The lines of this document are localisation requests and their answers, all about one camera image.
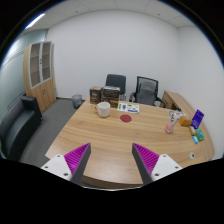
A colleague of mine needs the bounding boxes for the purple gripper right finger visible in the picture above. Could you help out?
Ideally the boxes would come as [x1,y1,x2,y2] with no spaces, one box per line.
[132,143,182,185]

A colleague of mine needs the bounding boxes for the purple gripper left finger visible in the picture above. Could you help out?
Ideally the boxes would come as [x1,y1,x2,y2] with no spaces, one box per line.
[42,143,91,185]

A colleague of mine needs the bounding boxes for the white round table socket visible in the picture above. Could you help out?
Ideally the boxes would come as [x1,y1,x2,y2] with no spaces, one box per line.
[189,153,195,159]

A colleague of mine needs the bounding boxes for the blue small tube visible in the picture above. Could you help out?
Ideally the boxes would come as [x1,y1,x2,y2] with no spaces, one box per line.
[192,136,199,144]

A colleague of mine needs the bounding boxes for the red round coaster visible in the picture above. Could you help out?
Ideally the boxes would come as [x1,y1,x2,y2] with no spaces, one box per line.
[120,114,132,122]

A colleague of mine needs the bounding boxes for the green small packet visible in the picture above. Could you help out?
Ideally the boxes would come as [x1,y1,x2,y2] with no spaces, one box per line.
[195,129,204,141]

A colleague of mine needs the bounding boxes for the white printed leaflet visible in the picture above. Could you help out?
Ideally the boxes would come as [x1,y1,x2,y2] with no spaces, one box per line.
[117,103,140,113]

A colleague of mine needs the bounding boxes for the white ceramic mug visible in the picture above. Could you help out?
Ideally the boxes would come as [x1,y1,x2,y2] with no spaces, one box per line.
[95,102,110,118]

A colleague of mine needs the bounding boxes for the black leather sofa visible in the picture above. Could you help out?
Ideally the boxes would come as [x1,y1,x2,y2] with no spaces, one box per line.
[0,96,42,161]

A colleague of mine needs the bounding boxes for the wooden side desk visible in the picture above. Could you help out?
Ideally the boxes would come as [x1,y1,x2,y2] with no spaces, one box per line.
[162,90,196,117]

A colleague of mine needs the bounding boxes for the grey mesh waste bin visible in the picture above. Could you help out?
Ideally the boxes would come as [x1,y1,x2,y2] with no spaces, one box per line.
[72,94,82,109]

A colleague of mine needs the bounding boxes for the grey mesh office chair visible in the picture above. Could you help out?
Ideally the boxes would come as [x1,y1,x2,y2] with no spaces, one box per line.
[129,76,166,108]

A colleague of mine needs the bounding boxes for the brown box left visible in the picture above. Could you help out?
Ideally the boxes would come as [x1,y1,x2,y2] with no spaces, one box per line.
[90,86,102,104]

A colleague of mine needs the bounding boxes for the dark brown box right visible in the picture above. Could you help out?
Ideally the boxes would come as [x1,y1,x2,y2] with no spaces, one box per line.
[101,86,120,108]

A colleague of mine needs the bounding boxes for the black office chair left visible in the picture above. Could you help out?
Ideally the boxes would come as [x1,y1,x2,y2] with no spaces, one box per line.
[106,74,126,95]

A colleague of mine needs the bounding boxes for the wooden cabinet with glass doors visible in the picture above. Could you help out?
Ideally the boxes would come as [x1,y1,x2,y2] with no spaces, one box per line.
[23,42,56,112]

